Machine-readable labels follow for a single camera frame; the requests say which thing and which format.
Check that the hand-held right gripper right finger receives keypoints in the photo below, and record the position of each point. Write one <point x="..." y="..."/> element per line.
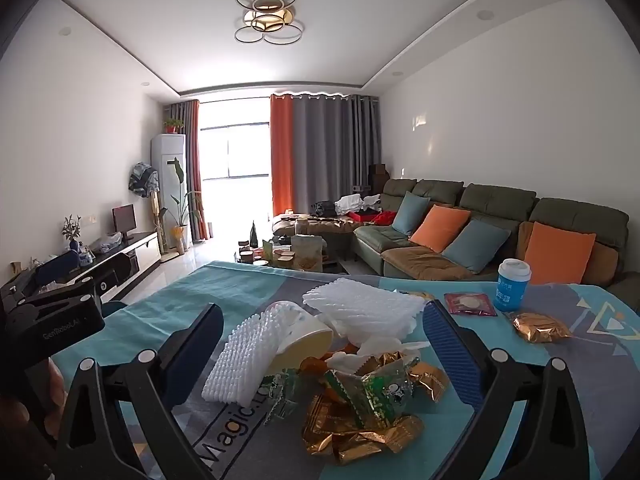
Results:
<point x="450" y="350"/>

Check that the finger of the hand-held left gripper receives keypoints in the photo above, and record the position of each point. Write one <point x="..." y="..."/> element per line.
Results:
<point x="112" y="280"/>
<point x="55" y="266"/>

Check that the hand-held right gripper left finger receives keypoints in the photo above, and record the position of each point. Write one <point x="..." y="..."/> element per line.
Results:
<point x="192" y="355"/>

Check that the white paper cup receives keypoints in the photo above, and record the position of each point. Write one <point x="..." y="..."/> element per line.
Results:
<point x="305" y="345"/>

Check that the orange peel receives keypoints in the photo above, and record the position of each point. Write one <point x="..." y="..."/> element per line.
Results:
<point x="315" y="362"/>

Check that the person's left hand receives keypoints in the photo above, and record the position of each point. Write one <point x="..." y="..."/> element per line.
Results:
<point x="56" y="385"/>

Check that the small plant in blue vase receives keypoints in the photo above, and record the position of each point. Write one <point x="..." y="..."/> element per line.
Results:
<point x="73" y="245"/>

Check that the blue white porcelain jar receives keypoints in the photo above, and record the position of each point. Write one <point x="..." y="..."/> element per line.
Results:
<point x="87" y="257"/>

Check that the clear plastic bag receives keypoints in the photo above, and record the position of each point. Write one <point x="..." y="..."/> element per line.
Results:
<point x="107" y="246"/>

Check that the white and black TV cabinet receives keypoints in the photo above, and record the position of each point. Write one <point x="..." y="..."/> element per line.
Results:
<point x="145" y="255"/>

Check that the curved white foam net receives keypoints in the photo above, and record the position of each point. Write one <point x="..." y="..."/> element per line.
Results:
<point x="240" y="360"/>

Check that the red snack packet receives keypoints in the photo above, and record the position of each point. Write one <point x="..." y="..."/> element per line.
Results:
<point x="470" y="304"/>

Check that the black monitor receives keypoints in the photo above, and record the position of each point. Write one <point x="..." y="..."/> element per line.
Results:
<point x="123" y="217"/>

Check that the white and gold snack packet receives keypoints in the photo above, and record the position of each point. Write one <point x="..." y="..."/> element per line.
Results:
<point x="420" y="294"/>

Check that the white tissue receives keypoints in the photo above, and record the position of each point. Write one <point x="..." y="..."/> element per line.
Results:
<point x="380" y="347"/>

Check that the tall leafy potted plant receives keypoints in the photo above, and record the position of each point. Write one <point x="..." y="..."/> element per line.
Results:
<point x="176" y="235"/>

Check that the blue cup with white lid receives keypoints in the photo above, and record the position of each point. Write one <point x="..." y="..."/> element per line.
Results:
<point x="510" y="292"/>

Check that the small green wrapper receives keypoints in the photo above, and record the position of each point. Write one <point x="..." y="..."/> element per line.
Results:
<point x="280" y="390"/>

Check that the flat white foam net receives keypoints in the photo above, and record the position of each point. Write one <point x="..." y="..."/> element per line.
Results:
<point x="360" y="305"/>

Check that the cloth-covered standing fan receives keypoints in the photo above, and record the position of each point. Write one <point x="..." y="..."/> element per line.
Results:
<point x="144" y="177"/>

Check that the blue cushion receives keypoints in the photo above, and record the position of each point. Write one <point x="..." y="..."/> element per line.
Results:
<point x="410" y="212"/>
<point x="475" y="245"/>

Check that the group of glass jars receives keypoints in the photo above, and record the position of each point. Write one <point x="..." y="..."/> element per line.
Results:
<point x="260" y="255"/>

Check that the orange cushion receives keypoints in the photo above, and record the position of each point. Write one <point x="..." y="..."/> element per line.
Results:
<point x="555" y="252"/>
<point x="440" y="227"/>

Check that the white standing air conditioner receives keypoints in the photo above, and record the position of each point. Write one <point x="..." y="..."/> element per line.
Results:
<point x="167" y="160"/>

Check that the grey and orange curtain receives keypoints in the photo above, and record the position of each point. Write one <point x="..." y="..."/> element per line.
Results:
<point x="192" y="170"/>

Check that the coffee table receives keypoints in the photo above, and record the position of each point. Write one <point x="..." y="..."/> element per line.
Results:
<point x="335" y="260"/>

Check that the red cloth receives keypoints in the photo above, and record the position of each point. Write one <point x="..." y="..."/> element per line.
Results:
<point x="382" y="218"/>

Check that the kraft snack bag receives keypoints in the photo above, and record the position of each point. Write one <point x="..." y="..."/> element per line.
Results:
<point x="307" y="252"/>

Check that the green sofa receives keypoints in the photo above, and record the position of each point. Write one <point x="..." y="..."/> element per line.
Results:
<point x="490" y="200"/>

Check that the small green potted plant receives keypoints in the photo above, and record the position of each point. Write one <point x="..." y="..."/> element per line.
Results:
<point x="173" y="125"/>

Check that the pile of white clothes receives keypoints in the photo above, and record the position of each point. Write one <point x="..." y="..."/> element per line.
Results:
<point x="350" y="204"/>

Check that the window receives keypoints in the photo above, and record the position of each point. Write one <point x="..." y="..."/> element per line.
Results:
<point x="245" y="160"/>

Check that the brown boxes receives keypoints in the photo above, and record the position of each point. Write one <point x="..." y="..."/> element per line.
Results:
<point x="377" y="177"/>

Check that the black bag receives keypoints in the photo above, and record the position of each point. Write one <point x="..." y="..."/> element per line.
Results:
<point x="322" y="207"/>

